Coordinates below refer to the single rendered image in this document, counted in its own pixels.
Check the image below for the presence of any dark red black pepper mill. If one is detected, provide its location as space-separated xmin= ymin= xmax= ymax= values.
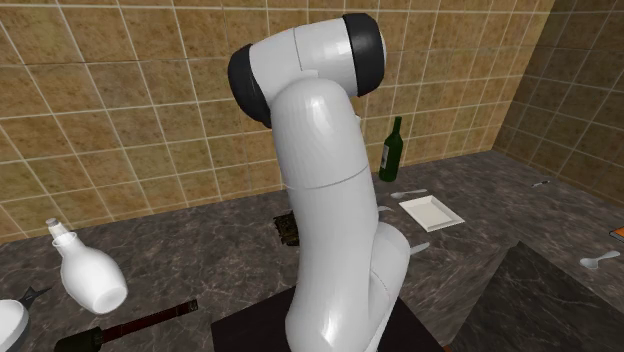
xmin=52 ymin=299 xmax=200 ymax=352

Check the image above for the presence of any white rectangular plate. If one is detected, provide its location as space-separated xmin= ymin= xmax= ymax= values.
xmin=398 ymin=194 xmax=466 ymax=233

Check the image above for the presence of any white spoon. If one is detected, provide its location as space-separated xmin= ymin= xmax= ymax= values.
xmin=389 ymin=188 xmax=429 ymax=200

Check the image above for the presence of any black pointed handle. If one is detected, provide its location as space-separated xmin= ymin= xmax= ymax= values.
xmin=18 ymin=285 xmax=53 ymax=311

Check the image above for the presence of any white vase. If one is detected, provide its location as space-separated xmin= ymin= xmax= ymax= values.
xmin=45 ymin=217 xmax=129 ymax=316

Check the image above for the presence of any white round pot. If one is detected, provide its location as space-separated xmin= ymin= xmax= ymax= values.
xmin=0 ymin=298 xmax=31 ymax=352

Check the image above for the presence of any pale grey spoon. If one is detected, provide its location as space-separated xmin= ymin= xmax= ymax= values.
xmin=578 ymin=249 xmax=622 ymax=271

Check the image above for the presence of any dark patterned small box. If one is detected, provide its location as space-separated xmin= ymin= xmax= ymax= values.
xmin=272 ymin=211 xmax=301 ymax=247

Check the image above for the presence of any dark robot stand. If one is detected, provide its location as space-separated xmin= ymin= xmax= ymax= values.
xmin=210 ymin=284 xmax=446 ymax=352

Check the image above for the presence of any green glass bottle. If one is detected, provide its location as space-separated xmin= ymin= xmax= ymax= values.
xmin=378 ymin=115 xmax=405 ymax=184

